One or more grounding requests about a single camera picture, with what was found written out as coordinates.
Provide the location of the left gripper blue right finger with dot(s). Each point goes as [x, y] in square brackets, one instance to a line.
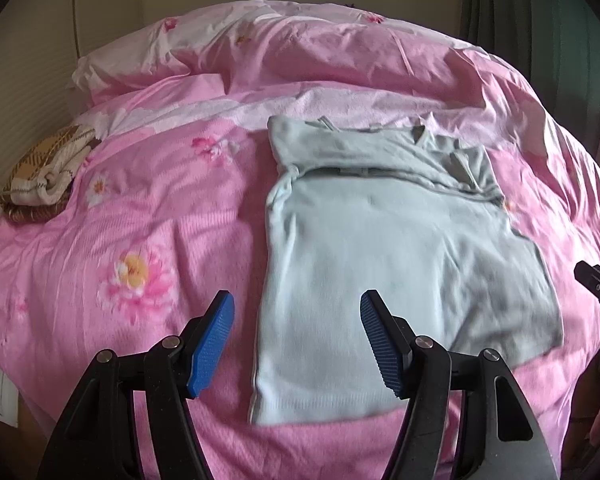
[391, 348]

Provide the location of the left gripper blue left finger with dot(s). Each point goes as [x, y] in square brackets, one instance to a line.
[204, 348]

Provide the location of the light blue long-sleeve shirt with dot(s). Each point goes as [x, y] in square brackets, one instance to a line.
[417, 216]

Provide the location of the brown plaid folded clothes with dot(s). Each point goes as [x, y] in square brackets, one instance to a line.
[40, 185]

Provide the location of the pink floral duvet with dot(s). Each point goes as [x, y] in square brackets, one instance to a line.
[170, 208]

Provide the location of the dark green curtain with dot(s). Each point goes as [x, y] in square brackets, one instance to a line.
[555, 44]

